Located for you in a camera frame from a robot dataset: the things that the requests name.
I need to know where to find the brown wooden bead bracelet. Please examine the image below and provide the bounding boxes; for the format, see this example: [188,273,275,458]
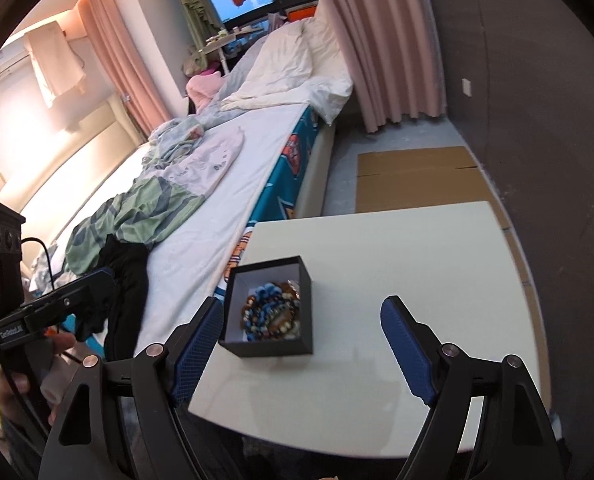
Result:
[267,282,304,340]

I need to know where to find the black square jewelry box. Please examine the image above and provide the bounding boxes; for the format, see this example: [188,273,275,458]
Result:
[219,256,313,358]

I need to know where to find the person's left hand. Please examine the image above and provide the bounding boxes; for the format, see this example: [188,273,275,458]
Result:
[0,333,76,425]

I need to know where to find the white low table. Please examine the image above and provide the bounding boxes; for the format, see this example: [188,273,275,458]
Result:
[190,202,550,458]

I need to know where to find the black garment on bed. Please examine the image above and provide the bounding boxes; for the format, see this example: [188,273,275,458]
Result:
[98,235,149,362]

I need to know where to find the green grey patterned garment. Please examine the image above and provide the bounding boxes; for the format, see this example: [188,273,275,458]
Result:
[65,177,206,275]

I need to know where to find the brown cardboard floor sheet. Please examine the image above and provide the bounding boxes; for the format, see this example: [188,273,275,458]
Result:
[355,146,552,408]

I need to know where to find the white printed t-shirt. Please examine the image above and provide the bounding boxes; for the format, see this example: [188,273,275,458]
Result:
[145,128,245,198]

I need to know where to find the light blue crumpled garment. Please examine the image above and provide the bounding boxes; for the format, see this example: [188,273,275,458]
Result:
[142,115,205,170]

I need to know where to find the bed with white blanket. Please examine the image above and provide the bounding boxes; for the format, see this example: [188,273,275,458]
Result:
[29,14,353,360]

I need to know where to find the white hanging cloth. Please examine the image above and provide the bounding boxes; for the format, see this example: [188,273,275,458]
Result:
[24,21,85,108]

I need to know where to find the pink plush toy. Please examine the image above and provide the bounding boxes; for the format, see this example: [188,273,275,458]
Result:
[185,72,224,113]

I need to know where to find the pink curtain far left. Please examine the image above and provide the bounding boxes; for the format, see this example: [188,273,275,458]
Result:
[76,0,187,133]

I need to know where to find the white duvet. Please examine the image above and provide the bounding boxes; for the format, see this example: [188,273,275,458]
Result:
[221,16,353,125]

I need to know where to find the white pillow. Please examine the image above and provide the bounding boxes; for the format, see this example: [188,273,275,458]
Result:
[236,21,313,99]

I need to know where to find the small white side table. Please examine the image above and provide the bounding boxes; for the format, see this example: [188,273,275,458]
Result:
[198,25,265,75]

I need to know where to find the pink curtain near bed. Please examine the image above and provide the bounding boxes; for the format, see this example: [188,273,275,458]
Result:
[320,0,447,132]

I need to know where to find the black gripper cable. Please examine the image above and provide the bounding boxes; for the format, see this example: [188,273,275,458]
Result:
[18,236,56,291]

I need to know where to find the white wall socket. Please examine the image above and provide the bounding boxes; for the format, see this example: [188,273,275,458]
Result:
[462,78,472,98]

